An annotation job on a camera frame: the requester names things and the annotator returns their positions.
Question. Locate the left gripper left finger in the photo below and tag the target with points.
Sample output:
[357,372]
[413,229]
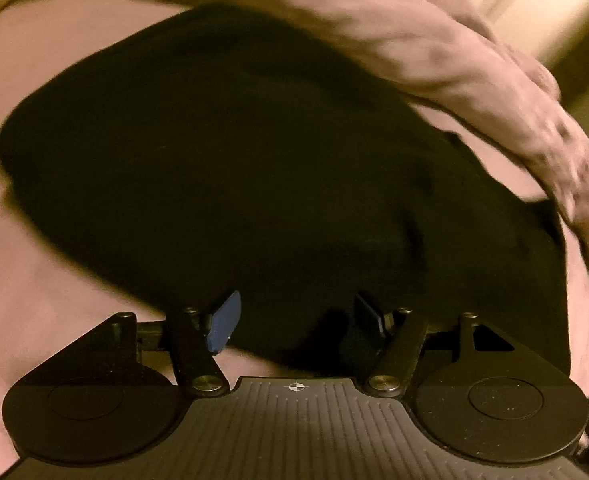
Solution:
[222,323]

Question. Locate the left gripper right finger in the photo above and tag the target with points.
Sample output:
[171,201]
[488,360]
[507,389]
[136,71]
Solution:
[381,324]

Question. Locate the black knit sweater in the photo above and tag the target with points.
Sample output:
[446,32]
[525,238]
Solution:
[225,150]

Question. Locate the purple bed sheet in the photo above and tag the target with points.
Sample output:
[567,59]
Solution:
[47,298]

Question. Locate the purple duvet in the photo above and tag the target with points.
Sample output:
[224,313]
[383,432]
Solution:
[444,52]

